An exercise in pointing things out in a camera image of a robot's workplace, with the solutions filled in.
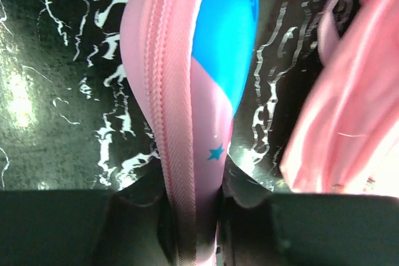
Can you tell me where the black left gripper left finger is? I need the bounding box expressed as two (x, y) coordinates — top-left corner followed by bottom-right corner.
(1, 160), (173, 265)

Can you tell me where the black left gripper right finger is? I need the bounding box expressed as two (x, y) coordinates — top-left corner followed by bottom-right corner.
(219, 159), (398, 265)

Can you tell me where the pink school backpack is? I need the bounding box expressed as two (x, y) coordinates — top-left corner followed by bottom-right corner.
(280, 0), (398, 197)

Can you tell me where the pink blue pencil case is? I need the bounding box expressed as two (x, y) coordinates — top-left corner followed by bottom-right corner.
(120, 0), (259, 265)

